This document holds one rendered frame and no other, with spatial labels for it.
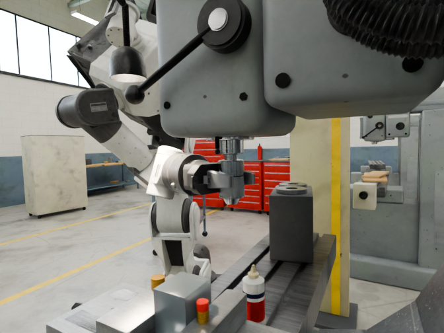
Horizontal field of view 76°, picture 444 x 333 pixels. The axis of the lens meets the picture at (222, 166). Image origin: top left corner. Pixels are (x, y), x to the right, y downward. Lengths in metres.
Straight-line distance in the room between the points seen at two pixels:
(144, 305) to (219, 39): 0.37
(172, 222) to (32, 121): 7.90
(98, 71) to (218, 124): 0.56
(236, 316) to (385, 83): 0.34
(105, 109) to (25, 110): 8.02
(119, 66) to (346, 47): 0.41
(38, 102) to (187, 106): 8.64
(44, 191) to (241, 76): 6.25
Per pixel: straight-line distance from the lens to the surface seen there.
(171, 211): 1.16
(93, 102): 0.84
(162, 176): 0.63
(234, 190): 0.50
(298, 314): 0.64
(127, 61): 0.61
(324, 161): 2.21
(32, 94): 9.00
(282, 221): 0.83
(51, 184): 6.58
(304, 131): 2.23
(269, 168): 5.26
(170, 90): 0.47
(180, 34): 0.48
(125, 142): 0.89
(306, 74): 0.36
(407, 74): 0.35
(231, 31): 0.40
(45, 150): 6.52
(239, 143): 0.50
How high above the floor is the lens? 1.29
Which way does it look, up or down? 4 degrees down
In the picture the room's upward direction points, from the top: 1 degrees counter-clockwise
